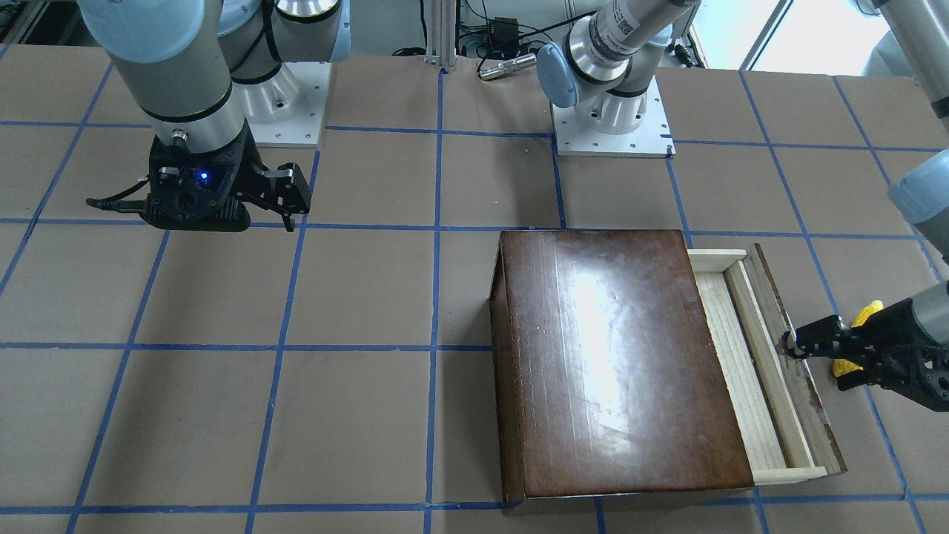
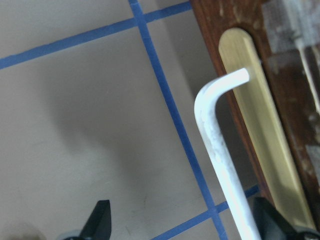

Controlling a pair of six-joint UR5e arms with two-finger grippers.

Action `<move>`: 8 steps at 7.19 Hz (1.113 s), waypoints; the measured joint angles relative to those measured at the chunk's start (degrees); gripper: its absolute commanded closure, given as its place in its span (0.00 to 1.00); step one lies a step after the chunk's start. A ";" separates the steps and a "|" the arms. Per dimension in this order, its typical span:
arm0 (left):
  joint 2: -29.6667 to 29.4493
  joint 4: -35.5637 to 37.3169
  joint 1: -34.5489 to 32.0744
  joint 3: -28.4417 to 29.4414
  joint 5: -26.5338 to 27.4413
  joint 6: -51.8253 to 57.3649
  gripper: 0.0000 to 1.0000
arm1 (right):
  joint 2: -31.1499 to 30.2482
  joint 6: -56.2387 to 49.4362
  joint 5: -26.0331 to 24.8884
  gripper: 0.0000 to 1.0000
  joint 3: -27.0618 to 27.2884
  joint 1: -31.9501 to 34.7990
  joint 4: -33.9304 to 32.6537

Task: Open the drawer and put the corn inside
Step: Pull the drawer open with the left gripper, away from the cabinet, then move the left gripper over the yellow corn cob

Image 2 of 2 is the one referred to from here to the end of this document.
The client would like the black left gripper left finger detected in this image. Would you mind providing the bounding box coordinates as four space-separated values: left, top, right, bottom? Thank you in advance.
77 200 112 240

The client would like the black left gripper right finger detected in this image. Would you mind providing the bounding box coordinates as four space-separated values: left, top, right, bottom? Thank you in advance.
253 197 299 240

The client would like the wooden drawer with brass plate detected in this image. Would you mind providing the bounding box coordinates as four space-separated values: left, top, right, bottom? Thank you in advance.
191 0 320 230

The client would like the white drawer handle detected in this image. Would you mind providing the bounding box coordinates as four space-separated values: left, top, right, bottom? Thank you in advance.
194 68 261 240

